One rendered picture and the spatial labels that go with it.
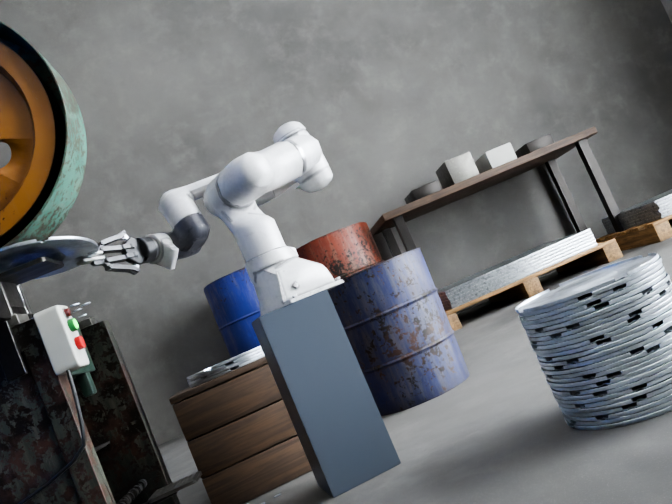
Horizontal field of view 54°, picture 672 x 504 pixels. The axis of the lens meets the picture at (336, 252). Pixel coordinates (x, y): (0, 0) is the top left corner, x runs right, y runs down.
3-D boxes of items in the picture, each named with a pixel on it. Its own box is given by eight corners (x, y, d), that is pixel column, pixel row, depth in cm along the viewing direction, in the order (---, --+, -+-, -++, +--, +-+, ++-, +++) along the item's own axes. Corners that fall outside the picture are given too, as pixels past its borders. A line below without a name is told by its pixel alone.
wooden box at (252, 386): (326, 438, 225) (287, 344, 228) (346, 453, 188) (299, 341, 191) (216, 490, 216) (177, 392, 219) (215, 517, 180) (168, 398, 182)
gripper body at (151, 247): (146, 267, 191) (121, 272, 183) (136, 241, 192) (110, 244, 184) (162, 257, 187) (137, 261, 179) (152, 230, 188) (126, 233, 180)
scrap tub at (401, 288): (458, 366, 257) (409, 254, 261) (490, 374, 215) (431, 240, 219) (360, 410, 252) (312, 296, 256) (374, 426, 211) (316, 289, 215)
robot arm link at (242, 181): (289, 184, 184) (325, 157, 170) (223, 220, 168) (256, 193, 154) (268, 150, 183) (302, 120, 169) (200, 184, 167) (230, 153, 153)
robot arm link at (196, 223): (179, 206, 188) (197, 233, 186) (210, 203, 199) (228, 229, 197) (148, 244, 197) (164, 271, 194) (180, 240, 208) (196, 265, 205)
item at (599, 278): (611, 264, 147) (609, 261, 147) (691, 248, 119) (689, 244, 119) (497, 315, 144) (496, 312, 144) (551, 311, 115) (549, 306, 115)
